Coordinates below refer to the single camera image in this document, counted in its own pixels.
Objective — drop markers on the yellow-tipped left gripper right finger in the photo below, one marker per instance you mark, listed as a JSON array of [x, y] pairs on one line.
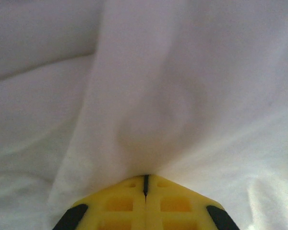
[[175, 210]]

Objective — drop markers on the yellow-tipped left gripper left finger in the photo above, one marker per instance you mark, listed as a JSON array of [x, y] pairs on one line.
[[120, 210]]

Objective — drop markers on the white t-shirt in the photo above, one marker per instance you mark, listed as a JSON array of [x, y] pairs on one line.
[[144, 83]]

